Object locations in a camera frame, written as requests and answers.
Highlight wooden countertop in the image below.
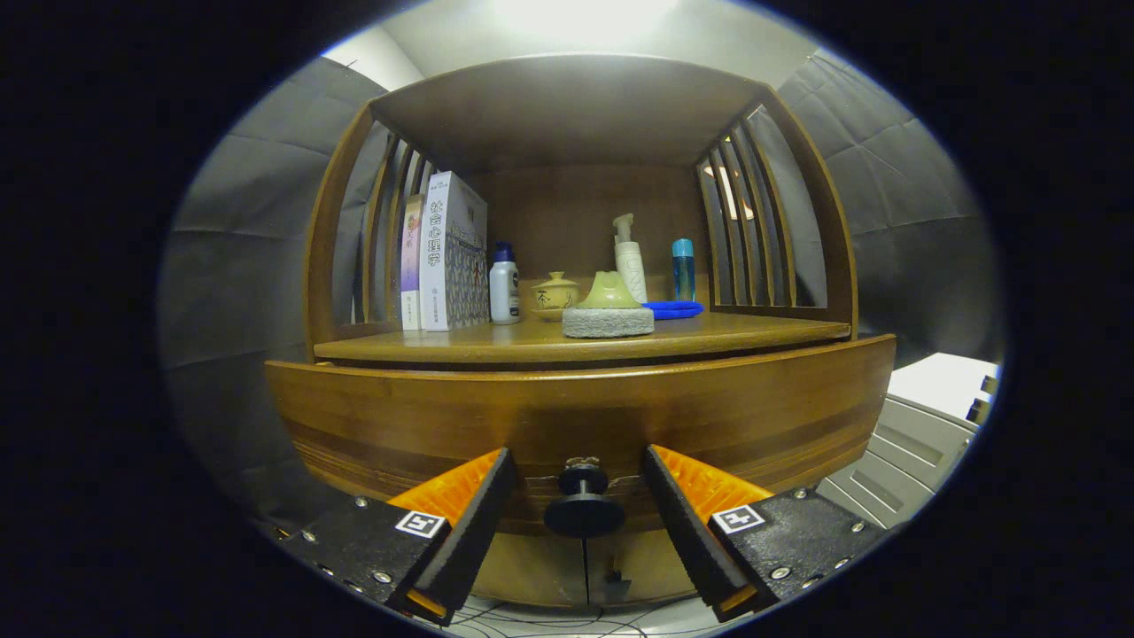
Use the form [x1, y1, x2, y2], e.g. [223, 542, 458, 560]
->
[313, 301, 851, 364]

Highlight thin purple book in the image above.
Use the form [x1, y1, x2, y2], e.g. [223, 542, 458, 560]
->
[400, 195, 426, 331]

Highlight wooden cabinet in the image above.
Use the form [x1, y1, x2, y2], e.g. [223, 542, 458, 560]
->
[304, 53, 858, 608]

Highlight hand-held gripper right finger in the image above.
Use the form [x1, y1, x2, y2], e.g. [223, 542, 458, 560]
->
[642, 445, 887, 624]

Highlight clear blue bottle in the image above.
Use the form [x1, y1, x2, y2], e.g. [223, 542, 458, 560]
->
[671, 238, 696, 302]

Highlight white drawer cabinet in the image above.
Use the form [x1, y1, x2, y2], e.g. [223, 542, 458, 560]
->
[815, 353, 1002, 530]

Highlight thick white book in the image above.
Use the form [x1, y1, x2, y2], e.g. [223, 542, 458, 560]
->
[419, 171, 491, 332]

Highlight wooden drawer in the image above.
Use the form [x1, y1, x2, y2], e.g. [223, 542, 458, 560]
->
[264, 334, 897, 537]

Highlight yellow lidded ceramic teacup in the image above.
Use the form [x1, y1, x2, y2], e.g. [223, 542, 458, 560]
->
[530, 271, 581, 322]

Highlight white pump bottle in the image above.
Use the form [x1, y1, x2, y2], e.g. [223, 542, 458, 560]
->
[613, 213, 649, 304]

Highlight white bottle blue cap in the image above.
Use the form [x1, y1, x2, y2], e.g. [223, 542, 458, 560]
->
[489, 242, 521, 325]

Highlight wooden cabinet door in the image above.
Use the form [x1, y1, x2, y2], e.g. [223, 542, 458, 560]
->
[470, 532, 587, 608]
[585, 529, 701, 606]

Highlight green handled scrubbing brush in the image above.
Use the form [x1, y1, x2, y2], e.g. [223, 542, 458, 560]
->
[562, 270, 656, 339]

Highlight black floor cables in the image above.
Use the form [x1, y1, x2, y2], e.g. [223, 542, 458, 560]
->
[443, 595, 727, 638]

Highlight black drawer knob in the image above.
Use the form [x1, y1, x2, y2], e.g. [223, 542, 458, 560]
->
[543, 456, 625, 539]

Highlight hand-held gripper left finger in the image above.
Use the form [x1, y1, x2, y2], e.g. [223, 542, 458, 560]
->
[282, 447, 519, 626]

